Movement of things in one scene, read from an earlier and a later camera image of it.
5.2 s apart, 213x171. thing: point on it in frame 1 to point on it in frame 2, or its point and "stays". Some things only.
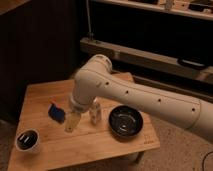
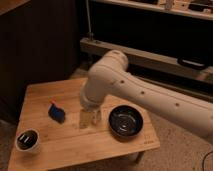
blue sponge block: [56, 112] stays
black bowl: [125, 121] stays
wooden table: [104, 128] stays
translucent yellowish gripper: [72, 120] to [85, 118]
